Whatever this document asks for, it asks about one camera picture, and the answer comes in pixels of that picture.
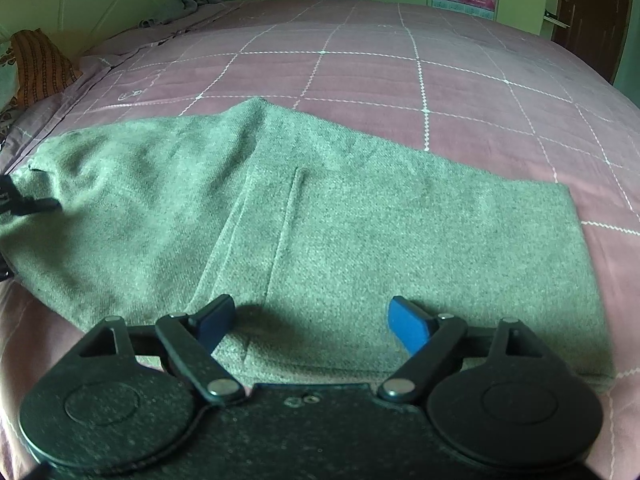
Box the grey pants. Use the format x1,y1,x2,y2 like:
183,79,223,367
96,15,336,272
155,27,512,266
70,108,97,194
1,98,615,390

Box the floral light pillow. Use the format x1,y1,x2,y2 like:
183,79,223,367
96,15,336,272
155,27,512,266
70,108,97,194
0,39,20,113

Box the orange patterned pillow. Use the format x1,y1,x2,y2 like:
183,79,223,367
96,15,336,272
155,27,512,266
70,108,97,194
10,29,82,110

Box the pink checked bedsheet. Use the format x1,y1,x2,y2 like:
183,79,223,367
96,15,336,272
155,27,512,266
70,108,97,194
1,0,639,479

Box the dark wooden door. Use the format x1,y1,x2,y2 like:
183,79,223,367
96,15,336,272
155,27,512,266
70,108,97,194
551,0,632,84

